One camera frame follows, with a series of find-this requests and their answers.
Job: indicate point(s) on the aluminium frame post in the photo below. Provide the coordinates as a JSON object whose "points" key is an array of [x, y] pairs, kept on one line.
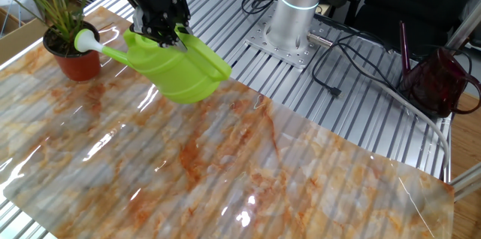
{"points": [[466, 182], [464, 28]]}

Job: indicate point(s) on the dark red transparent watering can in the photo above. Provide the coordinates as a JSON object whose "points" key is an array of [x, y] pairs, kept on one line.
{"points": [[432, 85]]}

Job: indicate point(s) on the green plant in terracotta pot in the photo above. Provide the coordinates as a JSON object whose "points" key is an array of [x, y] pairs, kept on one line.
{"points": [[75, 68]]}

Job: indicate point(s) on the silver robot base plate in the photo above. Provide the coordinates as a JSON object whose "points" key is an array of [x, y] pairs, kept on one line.
{"points": [[285, 56]]}

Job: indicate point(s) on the green plastic watering can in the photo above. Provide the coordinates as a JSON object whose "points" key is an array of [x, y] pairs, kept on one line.
{"points": [[176, 71]]}

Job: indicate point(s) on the brown cardboard box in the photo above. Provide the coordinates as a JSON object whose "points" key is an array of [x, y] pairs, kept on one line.
{"points": [[22, 38]]}

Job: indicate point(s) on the orange marble pattern mat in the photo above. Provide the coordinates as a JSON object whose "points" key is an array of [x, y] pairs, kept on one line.
{"points": [[263, 179]]}

